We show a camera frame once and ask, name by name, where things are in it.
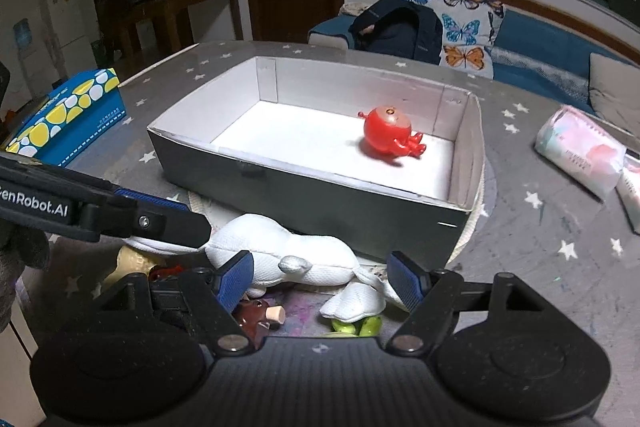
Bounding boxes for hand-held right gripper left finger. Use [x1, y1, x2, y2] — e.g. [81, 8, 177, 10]
[92, 251, 258, 355]

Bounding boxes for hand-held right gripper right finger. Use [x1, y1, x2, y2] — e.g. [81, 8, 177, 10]
[385, 251, 548, 355]

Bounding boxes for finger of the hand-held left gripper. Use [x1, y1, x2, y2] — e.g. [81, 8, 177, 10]
[97, 202, 212, 252]
[114, 188, 193, 214]

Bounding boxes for brown toy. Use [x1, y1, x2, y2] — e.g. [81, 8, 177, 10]
[235, 299, 287, 348]

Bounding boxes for white plush toy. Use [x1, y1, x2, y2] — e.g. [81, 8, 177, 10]
[122, 213, 416, 320]

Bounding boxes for cream peanut toy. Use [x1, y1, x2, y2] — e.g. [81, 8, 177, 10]
[102, 247, 156, 289]

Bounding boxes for green toy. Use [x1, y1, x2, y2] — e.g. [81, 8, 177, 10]
[325, 314, 383, 338]

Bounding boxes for grey cardboard box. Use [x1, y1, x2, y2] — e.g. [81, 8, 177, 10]
[146, 56, 487, 264]

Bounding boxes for red octopus toy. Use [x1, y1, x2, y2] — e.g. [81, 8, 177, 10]
[357, 106, 428, 160]

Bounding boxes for person's left hand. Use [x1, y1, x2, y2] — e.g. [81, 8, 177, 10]
[0, 224, 52, 324]

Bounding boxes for round white placemat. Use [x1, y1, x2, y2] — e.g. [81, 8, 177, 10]
[187, 157, 496, 278]

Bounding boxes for blue pebble-print tissue box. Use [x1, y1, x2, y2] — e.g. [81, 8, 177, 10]
[2, 67, 127, 168]

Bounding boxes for water dispenser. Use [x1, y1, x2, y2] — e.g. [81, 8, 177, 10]
[12, 18, 51, 83]

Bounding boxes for white fridge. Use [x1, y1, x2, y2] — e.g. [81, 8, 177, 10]
[46, 0, 96, 68]

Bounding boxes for pink tissue pack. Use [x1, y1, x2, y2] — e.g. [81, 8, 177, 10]
[615, 152, 640, 235]
[534, 104, 628, 201]

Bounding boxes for dark blue backpack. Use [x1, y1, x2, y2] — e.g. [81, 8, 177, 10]
[348, 0, 445, 65]

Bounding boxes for butterfly print pillow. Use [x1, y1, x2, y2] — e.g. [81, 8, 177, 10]
[392, 0, 507, 80]

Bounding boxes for blue sofa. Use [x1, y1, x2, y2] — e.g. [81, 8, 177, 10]
[307, 2, 640, 118]

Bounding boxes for grey cushion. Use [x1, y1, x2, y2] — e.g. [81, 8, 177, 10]
[589, 52, 640, 135]

